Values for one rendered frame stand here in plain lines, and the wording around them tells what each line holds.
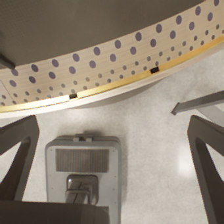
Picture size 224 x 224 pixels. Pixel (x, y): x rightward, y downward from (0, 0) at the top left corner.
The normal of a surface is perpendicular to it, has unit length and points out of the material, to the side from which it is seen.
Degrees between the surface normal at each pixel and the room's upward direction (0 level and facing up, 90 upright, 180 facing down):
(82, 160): 0
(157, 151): 0
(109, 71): 43
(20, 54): 62
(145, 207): 0
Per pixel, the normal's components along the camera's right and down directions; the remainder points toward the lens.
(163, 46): 0.25, 0.68
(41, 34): 0.18, 0.89
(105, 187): -0.02, 0.07
